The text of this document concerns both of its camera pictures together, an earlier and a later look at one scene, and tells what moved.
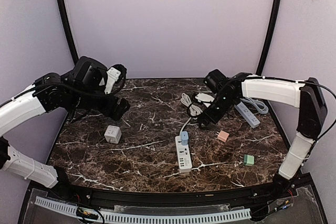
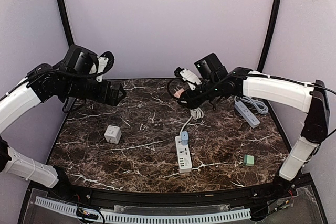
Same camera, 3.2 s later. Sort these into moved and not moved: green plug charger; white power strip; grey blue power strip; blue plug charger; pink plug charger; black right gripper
Moved: black right gripper; pink plug charger
Not moved: blue plug charger; green plug charger; grey blue power strip; white power strip
